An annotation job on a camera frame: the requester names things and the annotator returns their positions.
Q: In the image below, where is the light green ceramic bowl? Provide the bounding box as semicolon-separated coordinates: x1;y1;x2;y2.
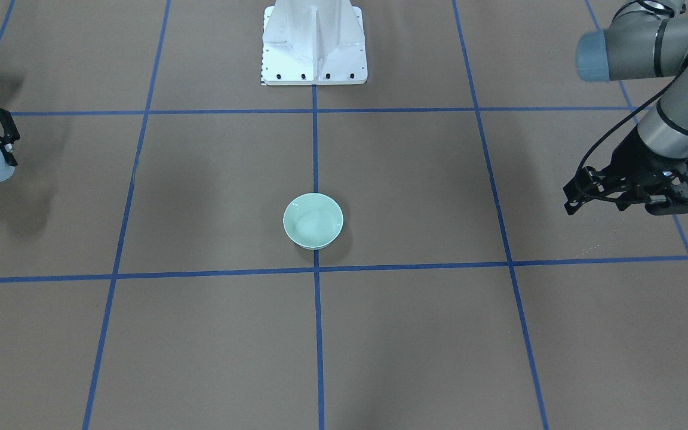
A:
282;193;344;250

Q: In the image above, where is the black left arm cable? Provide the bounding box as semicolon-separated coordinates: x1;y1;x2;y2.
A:
575;0;688;180

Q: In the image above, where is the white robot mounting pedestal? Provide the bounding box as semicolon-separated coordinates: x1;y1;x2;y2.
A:
260;1;368;85

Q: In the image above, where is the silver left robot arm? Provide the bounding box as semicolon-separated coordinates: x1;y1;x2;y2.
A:
563;1;688;216

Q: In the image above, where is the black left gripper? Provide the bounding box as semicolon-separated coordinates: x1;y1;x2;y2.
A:
563;130;688;216

